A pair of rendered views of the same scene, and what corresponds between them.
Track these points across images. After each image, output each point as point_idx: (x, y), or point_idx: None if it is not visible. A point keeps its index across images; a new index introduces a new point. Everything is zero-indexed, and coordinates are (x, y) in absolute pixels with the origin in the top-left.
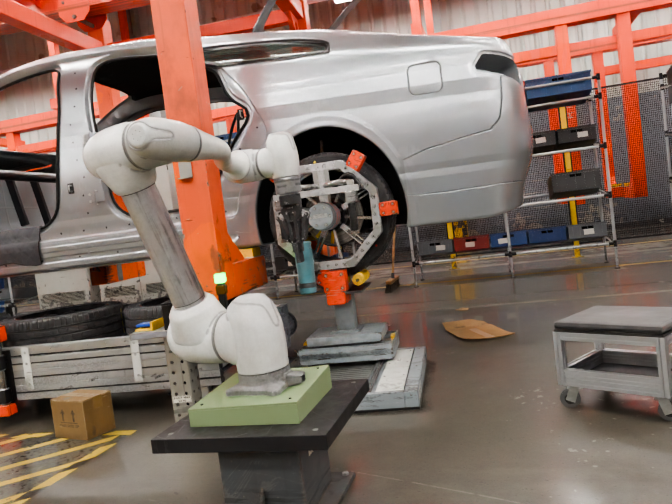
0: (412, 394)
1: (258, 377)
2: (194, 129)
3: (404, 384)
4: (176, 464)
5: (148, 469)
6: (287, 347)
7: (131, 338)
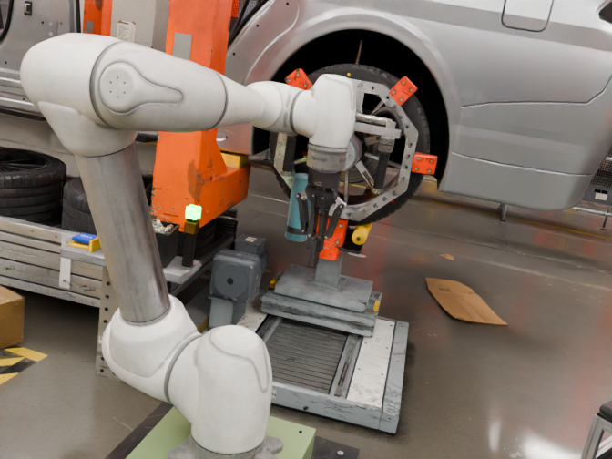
0: (391, 418)
1: (219, 456)
2: (219, 83)
3: (382, 395)
4: (83, 447)
5: (46, 445)
6: (252, 300)
7: (62, 254)
